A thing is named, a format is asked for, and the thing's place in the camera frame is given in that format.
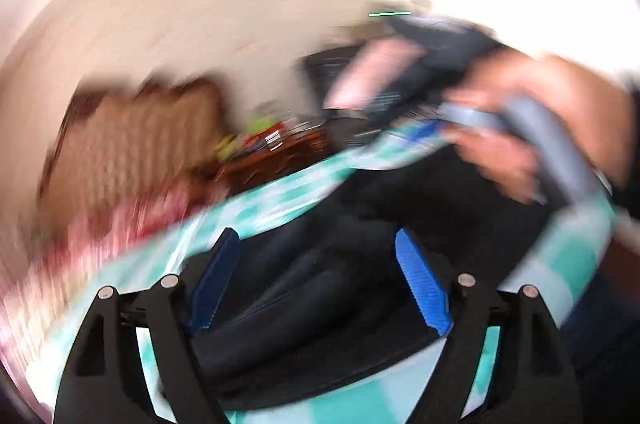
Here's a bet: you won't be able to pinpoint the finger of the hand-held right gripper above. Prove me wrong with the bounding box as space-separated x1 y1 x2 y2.
400 119 448 149

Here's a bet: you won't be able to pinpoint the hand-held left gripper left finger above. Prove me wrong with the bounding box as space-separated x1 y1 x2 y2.
52 227 242 424

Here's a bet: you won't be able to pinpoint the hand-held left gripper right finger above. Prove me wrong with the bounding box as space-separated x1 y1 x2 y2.
394 228 583 424

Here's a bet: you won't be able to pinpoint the black pants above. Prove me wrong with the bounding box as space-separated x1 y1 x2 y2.
185 144 571 400

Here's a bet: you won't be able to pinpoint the person's right hand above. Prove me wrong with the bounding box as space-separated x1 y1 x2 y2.
442 54 623 205

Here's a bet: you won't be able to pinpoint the large pink floral pillow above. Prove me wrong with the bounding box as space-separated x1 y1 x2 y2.
324 40 428 111

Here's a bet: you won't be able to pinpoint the black leather armchair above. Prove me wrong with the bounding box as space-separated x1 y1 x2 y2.
305 16 506 145

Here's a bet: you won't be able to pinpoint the yellow jar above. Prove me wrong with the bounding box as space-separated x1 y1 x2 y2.
215 136 237 161

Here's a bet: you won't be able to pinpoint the teal white checked cloth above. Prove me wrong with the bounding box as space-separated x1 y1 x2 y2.
90 124 618 424

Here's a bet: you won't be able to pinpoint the dark wooden nightstand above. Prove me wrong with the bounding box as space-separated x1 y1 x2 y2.
220 124 341 195

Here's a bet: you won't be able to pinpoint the floral quilt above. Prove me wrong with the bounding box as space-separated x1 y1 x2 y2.
0 174 231 355

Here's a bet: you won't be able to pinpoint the green cloth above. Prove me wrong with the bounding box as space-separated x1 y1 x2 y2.
244 116 277 133

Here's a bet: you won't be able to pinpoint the tufted carved wooden headboard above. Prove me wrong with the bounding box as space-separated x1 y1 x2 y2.
42 76 228 215

